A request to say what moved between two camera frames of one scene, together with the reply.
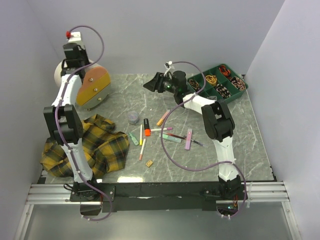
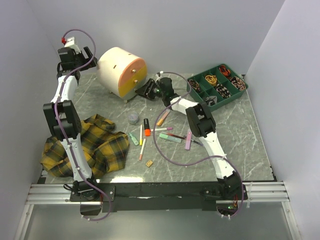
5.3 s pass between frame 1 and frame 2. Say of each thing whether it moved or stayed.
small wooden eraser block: stayed
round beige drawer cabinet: moved
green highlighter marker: stayed
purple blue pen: stayed
